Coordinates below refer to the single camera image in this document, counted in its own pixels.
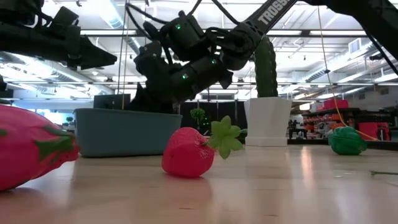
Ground small green plant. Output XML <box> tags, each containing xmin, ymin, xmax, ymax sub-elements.
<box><xmin>190</xmin><ymin>108</ymin><xmax>206</xmax><ymax>128</ymax></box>

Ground blue-grey tupperware container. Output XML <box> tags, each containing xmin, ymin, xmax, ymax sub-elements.
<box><xmin>73</xmin><ymin>108</ymin><xmax>183</xmax><ymax>158</ymax></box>

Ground black rectangular box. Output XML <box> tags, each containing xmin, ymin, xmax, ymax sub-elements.
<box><xmin>93</xmin><ymin>94</ymin><xmax>131</xmax><ymax>110</ymax></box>

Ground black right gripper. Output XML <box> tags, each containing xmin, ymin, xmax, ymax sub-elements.
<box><xmin>127</xmin><ymin>40</ymin><xmax>234</xmax><ymax>114</ymax></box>

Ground red cabinet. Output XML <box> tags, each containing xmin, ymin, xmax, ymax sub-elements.
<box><xmin>357</xmin><ymin>121</ymin><xmax>391</xmax><ymax>141</ymax></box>

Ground black partition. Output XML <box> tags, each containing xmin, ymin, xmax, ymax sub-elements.
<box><xmin>179</xmin><ymin>101</ymin><xmax>248</xmax><ymax>138</ymax></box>

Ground red strawberry with green leaves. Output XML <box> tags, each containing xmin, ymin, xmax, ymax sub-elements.
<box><xmin>160</xmin><ymin>115</ymin><xmax>248</xmax><ymax>179</ymax></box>

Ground black shelf with orange bins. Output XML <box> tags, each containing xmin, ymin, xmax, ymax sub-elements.
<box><xmin>303</xmin><ymin>107</ymin><xmax>361</xmax><ymax>140</ymax></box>

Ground thin dark hanging cable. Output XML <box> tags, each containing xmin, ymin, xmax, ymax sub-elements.
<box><xmin>116</xmin><ymin>0</ymin><xmax>129</xmax><ymax>110</ymax></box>

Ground large red strawberry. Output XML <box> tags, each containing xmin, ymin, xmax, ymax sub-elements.
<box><xmin>0</xmin><ymin>104</ymin><xmax>81</xmax><ymax>192</ymax></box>

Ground green cactus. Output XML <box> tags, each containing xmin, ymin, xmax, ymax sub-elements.
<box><xmin>254</xmin><ymin>34</ymin><xmax>279</xmax><ymax>98</ymax></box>

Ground white hexagonal plant pot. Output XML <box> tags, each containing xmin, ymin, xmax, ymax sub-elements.
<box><xmin>243</xmin><ymin>96</ymin><xmax>293</xmax><ymax>147</ymax></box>

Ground green bell pepper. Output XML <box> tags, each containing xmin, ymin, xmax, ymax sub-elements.
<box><xmin>328</xmin><ymin>126</ymin><xmax>368</xmax><ymax>156</ymax></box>

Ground red box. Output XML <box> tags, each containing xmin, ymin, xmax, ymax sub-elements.
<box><xmin>323</xmin><ymin>98</ymin><xmax>349</xmax><ymax>110</ymax></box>

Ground silver ventilation duct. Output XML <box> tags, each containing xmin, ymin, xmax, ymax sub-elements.
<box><xmin>93</xmin><ymin>0</ymin><xmax>142</xmax><ymax>55</ymax></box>

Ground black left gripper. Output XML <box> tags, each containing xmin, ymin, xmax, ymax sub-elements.
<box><xmin>0</xmin><ymin>24</ymin><xmax>118</xmax><ymax>71</ymax></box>

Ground black metal table frame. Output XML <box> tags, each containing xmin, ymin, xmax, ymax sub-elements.
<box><xmin>287</xmin><ymin>138</ymin><xmax>398</xmax><ymax>152</ymax></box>

